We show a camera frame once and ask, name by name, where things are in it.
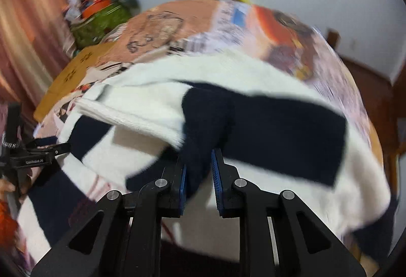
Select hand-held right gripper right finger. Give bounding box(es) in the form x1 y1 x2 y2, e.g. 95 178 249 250
211 149 366 277

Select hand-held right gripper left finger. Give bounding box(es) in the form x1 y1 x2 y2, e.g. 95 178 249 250
30 155 188 277

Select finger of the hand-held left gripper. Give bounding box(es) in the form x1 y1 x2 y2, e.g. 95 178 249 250
27 142 72 156

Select white and navy sweater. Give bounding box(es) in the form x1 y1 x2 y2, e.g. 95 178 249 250
17 50 398 262

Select brown paw print cushion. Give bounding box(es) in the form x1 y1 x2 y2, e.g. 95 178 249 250
33 42 110 123

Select striped brown curtain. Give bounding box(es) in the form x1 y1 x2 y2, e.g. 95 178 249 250
0 0 77 104

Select green fabric bag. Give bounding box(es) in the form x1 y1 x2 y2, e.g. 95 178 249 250
70 3 131 50

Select orange box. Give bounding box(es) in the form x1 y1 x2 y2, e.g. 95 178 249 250
81 0 110 19

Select printed blanket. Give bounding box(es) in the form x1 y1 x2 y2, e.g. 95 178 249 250
0 0 383 273

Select wooden door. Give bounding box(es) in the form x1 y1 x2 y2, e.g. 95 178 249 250
341 53 406 190

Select wooden chair post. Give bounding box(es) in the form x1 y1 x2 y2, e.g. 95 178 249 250
327 29 341 51

